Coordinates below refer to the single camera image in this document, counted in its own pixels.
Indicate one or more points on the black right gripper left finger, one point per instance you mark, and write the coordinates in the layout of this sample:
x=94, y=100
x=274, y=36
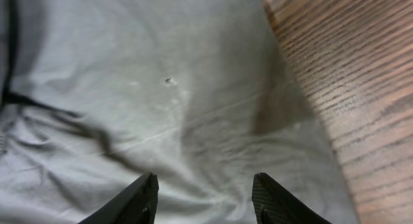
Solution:
x=136, y=204

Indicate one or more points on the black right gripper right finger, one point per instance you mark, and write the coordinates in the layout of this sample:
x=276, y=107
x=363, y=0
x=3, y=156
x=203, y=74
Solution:
x=273, y=204

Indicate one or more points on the grey shorts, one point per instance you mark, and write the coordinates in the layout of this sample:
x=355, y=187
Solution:
x=97, y=93

